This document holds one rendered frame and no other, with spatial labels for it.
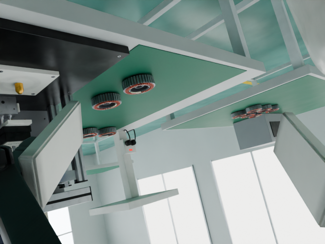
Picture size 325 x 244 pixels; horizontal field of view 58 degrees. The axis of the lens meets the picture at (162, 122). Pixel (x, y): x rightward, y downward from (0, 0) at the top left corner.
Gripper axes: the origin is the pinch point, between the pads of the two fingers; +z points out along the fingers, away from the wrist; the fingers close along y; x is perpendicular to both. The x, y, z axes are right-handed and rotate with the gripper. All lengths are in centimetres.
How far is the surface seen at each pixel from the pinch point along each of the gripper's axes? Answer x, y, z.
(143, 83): -21, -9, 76
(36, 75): -13, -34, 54
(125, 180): -100, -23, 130
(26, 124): -26, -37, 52
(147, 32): -3, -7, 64
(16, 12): 2.8, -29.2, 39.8
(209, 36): -29, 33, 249
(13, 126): -26, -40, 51
